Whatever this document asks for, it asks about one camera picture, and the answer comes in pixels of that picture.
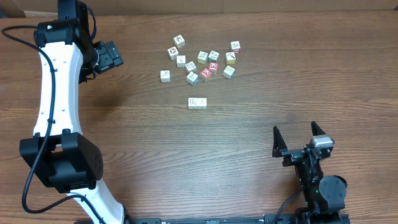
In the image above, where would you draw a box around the turtle picture block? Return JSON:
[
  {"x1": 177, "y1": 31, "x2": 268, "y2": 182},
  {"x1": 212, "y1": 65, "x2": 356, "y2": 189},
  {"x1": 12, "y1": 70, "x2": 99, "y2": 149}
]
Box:
[{"x1": 197, "y1": 51, "x2": 208, "y2": 64}]

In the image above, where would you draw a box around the giraffe picture block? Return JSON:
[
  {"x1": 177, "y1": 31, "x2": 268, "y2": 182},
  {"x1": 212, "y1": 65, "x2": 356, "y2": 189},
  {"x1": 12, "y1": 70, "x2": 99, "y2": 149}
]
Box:
[{"x1": 197, "y1": 98, "x2": 207, "y2": 110}]

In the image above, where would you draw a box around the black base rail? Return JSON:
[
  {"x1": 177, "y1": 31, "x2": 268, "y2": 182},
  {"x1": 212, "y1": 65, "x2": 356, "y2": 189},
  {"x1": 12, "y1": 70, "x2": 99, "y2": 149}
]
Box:
[{"x1": 74, "y1": 213, "x2": 351, "y2": 224}]

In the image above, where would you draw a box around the upper red letter block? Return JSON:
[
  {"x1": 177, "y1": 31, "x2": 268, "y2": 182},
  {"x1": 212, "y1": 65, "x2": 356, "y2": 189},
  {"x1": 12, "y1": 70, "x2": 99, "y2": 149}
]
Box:
[{"x1": 208, "y1": 62, "x2": 219, "y2": 75}]

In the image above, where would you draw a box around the snail picture block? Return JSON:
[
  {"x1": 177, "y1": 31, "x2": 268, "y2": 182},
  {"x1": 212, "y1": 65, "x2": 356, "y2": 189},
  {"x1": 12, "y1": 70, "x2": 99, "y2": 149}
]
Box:
[{"x1": 185, "y1": 61, "x2": 197, "y2": 73}]

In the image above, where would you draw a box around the hammer picture yellow block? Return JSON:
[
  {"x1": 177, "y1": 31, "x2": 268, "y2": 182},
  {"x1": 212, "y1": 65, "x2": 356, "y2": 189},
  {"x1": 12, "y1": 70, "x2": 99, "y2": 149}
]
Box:
[{"x1": 225, "y1": 52, "x2": 236, "y2": 65}]

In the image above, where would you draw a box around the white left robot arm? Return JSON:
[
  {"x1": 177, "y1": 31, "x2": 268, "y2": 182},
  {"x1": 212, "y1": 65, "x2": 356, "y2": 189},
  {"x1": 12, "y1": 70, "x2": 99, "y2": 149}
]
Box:
[{"x1": 19, "y1": 1, "x2": 130, "y2": 223}]

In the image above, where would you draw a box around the soccer ball picture block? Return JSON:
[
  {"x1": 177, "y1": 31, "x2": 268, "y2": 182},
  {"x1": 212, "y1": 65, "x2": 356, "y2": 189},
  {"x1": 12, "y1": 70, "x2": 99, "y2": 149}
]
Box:
[{"x1": 167, "y1": 47, "x2": 179, "y2": 60}]

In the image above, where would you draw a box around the blue sided picture block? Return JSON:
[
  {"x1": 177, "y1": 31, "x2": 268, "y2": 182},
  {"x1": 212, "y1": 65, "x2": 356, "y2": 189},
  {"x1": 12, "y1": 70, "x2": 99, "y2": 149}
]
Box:
[{"x1": 186, "y1": 72, "x2": 199, "y2": 86}]

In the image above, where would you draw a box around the red letter block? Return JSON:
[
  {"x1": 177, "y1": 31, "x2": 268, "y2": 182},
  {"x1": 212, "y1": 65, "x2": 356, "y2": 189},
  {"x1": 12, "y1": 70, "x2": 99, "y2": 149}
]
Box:
[
  {"x1": 208, "y1": 62, "x2": 219, "y2": 75},
  {"x1": 200, "y1": 68, "x2": 212, "y2": 82}
]

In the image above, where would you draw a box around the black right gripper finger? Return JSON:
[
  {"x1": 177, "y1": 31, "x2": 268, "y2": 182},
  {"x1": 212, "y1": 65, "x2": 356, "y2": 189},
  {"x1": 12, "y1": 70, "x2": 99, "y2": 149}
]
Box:
[
  {"x1": 311, "y1": 121, "x2": 326, "y2": 136},
  {"x1": 272, "y1": 126, "x2": 288, "y2": 152}
]

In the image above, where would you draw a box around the ice cream picture block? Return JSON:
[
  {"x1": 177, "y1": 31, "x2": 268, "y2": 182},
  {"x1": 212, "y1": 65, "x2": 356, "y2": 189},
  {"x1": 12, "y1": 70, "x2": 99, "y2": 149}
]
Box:
[{"x1": 176, "y1": 55, "x2": 186, "y2": 68}]

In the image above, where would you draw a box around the green sided picture block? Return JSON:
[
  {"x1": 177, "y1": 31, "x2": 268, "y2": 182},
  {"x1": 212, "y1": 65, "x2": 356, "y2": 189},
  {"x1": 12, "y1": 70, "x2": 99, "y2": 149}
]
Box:
[{"x1": 160, "y1": 70, "x2": 171, "y2": 83}]

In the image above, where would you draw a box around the tree picture red block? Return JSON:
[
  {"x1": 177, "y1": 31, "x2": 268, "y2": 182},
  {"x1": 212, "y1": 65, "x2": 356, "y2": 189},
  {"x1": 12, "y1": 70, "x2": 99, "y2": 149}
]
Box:
[{"x1": 230, "y1": 40, "x2": 241, "y2": 54}]

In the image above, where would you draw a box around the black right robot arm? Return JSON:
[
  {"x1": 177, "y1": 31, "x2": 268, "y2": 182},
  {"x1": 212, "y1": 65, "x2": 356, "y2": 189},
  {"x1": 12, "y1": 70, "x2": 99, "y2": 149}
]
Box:
[{"x1": 272, "y1": 121, "x2": 351, "y2": 224}]

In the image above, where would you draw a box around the pretzel picture block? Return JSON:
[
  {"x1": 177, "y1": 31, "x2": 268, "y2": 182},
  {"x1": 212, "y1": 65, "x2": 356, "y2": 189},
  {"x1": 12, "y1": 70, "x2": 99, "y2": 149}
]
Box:
[{"x1": 223, "y1": 65, "x2": 236, "y2": 80}]

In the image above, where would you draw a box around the face picture block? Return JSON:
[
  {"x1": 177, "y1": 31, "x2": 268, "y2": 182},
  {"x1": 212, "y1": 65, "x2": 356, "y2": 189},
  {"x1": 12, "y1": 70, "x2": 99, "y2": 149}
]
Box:
[{"x1": 174, "y1": 35, "x2": 185, "y2": 49}]

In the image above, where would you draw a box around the lower red letter block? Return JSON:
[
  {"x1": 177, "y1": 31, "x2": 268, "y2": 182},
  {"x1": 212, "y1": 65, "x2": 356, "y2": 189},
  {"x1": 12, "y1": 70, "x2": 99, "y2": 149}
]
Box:
[{"x1": 200, "y1": 68, "x2": 212, "y2": 82}]

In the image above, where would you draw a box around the line drawing wooden block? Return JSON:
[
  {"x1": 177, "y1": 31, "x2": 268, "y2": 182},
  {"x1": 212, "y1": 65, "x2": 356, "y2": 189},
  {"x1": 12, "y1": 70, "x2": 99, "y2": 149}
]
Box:
[{"x1": 188, "y1": 98, "x2": 198, "y2": 110}]

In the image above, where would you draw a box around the dog picture green block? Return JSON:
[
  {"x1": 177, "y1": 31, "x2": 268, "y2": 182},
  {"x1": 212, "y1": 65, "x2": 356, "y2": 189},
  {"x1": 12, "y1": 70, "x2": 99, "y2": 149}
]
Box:
[{"x1": 208, "y1": 50, "x2": 220, "y2": 62}]

